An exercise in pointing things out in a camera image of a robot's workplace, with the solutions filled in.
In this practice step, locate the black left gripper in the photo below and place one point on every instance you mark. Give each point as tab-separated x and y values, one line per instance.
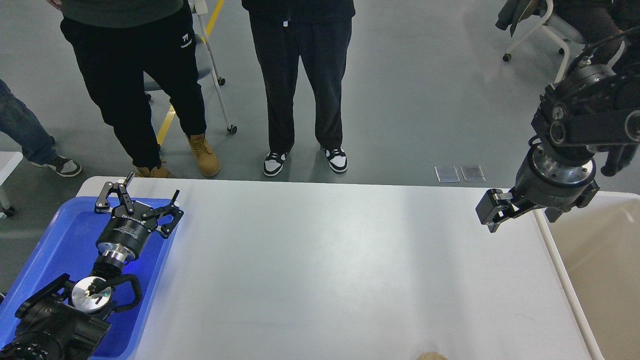
125	231

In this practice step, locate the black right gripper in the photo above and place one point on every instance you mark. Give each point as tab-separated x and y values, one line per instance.
541	182

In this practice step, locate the small tan object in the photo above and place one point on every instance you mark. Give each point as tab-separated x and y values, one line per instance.
431	355

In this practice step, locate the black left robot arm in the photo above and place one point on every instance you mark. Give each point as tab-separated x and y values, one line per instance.
86	290

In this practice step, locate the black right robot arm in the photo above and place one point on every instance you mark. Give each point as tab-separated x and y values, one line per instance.
593	109

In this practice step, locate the clear floor plate right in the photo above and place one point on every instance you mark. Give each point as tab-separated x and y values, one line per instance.
472	173

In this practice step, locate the clear floor plate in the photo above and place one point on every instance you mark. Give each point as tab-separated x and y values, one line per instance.
472	173
447	174

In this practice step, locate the clear floor plate left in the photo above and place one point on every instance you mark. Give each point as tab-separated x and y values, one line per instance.
447	174

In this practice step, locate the beige plastic bin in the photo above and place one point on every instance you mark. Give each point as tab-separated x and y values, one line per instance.
596	253

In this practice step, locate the person in blue jeans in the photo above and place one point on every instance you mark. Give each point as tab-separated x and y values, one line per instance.
23	126

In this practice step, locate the person in tan boots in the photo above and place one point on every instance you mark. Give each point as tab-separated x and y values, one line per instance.
116	43

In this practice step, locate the white chair right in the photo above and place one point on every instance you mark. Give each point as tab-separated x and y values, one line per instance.
558	30

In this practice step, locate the seated person black trousers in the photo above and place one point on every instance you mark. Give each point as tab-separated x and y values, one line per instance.
596	20

